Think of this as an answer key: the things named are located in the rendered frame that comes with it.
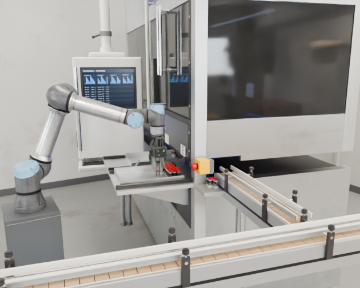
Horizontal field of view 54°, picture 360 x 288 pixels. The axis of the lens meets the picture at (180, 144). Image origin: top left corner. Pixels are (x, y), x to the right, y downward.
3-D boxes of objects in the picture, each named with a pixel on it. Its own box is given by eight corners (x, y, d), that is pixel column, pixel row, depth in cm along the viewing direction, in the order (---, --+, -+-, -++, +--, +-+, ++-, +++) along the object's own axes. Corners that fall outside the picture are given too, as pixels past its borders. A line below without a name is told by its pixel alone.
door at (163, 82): (154, 103, 269) (151, 21, 256) (170, 110, 225) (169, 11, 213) (152, 103, 269) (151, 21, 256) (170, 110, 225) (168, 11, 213)
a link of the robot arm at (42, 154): (16, 179, 183) (51, 80, 173) (27, 171, 197) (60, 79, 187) (39, 187, 184) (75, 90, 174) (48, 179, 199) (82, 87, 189)
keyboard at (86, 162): (136, 157, 273) (136, 154, 272) (139, 162, 259) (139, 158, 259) (82, 160, 262) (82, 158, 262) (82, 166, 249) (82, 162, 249)
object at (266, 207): (211, 189, 189) (211, 160, 186) (237, 186, 194) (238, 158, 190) (284, 252, 125) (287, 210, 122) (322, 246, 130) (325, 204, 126)
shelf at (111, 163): (171, 155, 255) (171, 152, 255) (207, 186, 190) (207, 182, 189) (103, 160, 241) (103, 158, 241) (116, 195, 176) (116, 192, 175)
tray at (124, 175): (171, 168, 215) (171, 163, 214) (184, 182, 190) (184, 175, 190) (114, 174, 205) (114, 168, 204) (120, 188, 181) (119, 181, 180)
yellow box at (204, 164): (207, 170, 184) (208, 156, 182) (213, 174, 177) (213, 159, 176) (194, 171, 182) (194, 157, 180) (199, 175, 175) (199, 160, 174)
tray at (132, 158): (173, 154, 250) (173, 149, 249) (184, 163, 226) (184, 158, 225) (124, 158, 240) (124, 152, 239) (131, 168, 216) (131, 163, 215)
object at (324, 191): (215, 192, 426) (216, 120, 407) (338, 297, 233) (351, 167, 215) (131, 202, 397) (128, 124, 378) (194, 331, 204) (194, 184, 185)
